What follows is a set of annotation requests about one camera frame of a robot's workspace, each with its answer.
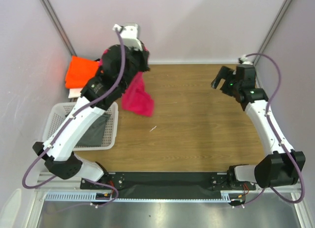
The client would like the white folded t shirt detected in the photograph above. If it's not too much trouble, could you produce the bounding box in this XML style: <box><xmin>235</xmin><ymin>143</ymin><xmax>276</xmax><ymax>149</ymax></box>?
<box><xmin>68</xmin><ymin>88</ymin><xmax>82</xmax><ymax>99</ymax></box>

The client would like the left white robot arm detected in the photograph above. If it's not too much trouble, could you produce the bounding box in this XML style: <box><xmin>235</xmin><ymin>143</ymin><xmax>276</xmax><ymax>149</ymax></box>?
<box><xmin>32</xmin><ymin>42</ymin><xmax>150</xmax><ymax>189</ymax></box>

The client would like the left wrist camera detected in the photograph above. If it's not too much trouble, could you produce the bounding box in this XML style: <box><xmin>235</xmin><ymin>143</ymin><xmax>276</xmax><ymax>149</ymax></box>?
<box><xmin>113</xmin><ymin>23</ymin><xmax>142</xmax><ymax>50</ymax></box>

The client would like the white plastic basket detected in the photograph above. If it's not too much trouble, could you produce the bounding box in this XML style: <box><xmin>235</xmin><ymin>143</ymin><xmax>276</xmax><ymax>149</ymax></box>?
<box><xmin>41</xmin><ymin>102</ymin><xmax>119</xmax><ymax>151</ymax></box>

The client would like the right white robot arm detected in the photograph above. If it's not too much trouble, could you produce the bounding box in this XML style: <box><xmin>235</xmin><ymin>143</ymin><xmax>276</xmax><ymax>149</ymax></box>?
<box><xmin>211</xmin><ymin>64</ymin><xmax>306</xmax><ymax>190</ymax></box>

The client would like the pink t shirt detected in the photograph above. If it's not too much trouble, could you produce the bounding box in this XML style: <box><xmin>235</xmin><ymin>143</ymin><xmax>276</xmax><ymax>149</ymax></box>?
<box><xmin>97</xmin><ymin>45</ymin><xmax>154</xmax><ymax>117</ymax></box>

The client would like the white cable duct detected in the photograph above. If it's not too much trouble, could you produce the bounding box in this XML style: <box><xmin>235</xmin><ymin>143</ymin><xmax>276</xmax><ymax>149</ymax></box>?
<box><xmin>45</xmin><ymin>191</ymin><xmax>246</xmax><ymax>203</ymax></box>

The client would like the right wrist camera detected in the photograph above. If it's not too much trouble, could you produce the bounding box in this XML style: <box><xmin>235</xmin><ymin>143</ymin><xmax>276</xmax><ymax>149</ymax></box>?
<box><xmin>238</xmin><ymin>55</ymin><xmax>253</xmax><ymax>65</ymax></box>

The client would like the grey t shirt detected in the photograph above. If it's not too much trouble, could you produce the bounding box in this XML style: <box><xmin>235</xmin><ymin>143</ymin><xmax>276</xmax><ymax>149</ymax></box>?
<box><xmin>76</xmin><ymin>113</ymin><xmax>111</xmax><ymax>147</ymax></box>

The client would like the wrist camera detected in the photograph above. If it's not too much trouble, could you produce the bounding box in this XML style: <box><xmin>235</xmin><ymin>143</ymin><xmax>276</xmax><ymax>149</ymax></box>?
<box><xmin>113</xmin><ymin>23</ymin><xmax>142</xmax><ymax>50</ymax></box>
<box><xmin>238</xmin><ymin>55</ymin><xmax>253</xmax><ymax>65</ymax></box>

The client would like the orange folded t shirt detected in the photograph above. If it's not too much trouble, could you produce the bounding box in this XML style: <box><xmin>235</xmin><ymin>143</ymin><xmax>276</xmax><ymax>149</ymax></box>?
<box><xmin>65</xmin><ymin>56</ymin><xmax>99</xmax><ymax>89</ymax></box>

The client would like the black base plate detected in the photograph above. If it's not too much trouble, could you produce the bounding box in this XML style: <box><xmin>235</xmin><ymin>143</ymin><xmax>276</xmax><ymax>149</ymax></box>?
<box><xmin>81</xmin><ymin>171</ymin><xmax>256</xmax><ymax>200</ymax></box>

